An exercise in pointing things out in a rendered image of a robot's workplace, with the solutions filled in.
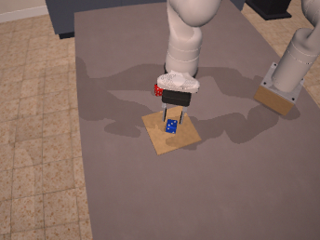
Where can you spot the blue die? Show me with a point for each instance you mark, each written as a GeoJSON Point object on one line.
{"type": "Point", "coordinates": [171, 126]}

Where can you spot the red die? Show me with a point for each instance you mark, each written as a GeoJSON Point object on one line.
{"type": "Point", "coordinates": [158, 91]}

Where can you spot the tan square mat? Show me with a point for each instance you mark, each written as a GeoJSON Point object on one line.
{"type": "Point", "coordinates": [165, 142]}

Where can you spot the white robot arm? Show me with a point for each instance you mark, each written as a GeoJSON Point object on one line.
{"type": "Point", "coordinates": [184, 42]}

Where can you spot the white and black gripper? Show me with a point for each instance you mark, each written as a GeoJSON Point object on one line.
{"type": "Point", "coordinates": [178, 83]}

